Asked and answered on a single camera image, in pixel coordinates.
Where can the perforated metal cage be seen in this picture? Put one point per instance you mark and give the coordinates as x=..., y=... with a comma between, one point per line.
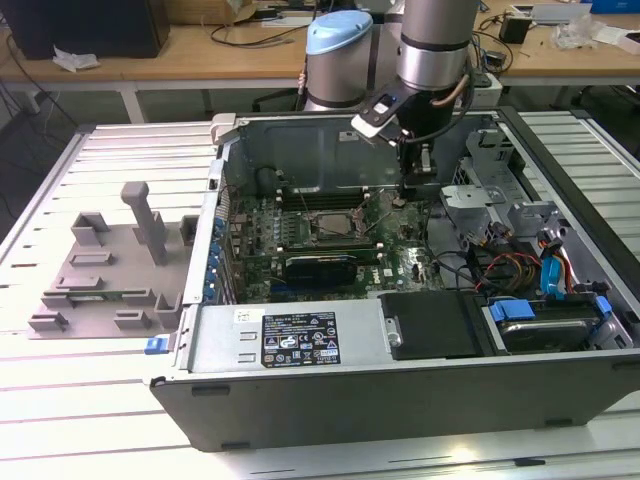
x=480, y=170

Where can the gray parts rack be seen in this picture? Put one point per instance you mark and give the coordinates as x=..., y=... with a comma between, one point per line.
x=125, y=280

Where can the black computer tower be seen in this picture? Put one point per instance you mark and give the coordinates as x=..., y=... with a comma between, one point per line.
x=90, y=25

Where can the crumpled white paper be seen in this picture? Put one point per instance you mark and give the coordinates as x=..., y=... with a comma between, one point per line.
x=75, y=59

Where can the black RAM stick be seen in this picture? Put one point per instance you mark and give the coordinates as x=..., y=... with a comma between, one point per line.
x=325, y=192

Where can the silver drive cage bracket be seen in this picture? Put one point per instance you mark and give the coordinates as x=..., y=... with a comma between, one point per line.
x=470, y=197

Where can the blue expansion slot clip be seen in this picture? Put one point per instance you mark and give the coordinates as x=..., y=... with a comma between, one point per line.
x=217, y=251
x=214, y=273
x=219, y=228
x=210, y=291

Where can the blue box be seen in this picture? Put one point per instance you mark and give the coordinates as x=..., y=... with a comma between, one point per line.
x=617, y=5

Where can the CPU socket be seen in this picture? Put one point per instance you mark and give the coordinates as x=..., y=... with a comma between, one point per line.
x=313, y=227

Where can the small black adapter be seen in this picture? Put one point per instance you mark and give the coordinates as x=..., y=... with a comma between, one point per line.
x=495, y=57

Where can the black graphics card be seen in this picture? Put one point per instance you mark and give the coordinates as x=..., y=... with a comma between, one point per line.
x=320, y=272

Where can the silver power supply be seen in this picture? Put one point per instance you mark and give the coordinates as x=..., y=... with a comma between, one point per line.
x=220, y=340

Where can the black RAM slot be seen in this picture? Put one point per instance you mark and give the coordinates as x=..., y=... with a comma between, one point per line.
x=367, y=257

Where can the black drive bay cover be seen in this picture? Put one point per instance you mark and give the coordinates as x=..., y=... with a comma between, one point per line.
x=430, y=325

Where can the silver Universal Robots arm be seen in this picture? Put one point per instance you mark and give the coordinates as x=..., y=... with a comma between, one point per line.
x=432, y=55

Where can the green RAM stick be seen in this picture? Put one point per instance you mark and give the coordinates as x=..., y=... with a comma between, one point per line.
x=87, y=297

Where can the wooden desk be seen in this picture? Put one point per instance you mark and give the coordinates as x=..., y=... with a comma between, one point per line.
x=150, y=70
x=540, y=62

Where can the small black box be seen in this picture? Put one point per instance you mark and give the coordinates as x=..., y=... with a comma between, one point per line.
x=514, y=29

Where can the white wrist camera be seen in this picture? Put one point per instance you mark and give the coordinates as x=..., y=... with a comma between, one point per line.
x=367, y=125

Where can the black power supply label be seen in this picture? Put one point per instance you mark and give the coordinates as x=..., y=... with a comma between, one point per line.
x=300, y=340

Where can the open black PC case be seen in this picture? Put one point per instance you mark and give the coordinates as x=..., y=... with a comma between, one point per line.
x=400, y=400

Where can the hard disk in blue carrier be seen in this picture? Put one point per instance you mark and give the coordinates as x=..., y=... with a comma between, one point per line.
x=545, y=335

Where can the clear plastic bag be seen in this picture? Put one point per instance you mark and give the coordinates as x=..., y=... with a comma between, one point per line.
x=575, y=32

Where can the small brown board connector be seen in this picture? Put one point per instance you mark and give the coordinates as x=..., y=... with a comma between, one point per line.
x=398, y=203

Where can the green motherboard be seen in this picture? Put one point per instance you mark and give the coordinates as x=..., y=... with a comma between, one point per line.
x=400, y=260

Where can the blue case latch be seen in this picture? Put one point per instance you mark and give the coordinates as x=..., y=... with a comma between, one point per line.
x=156, y=347

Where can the white flat box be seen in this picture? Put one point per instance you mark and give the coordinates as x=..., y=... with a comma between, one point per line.
x=620, y=40

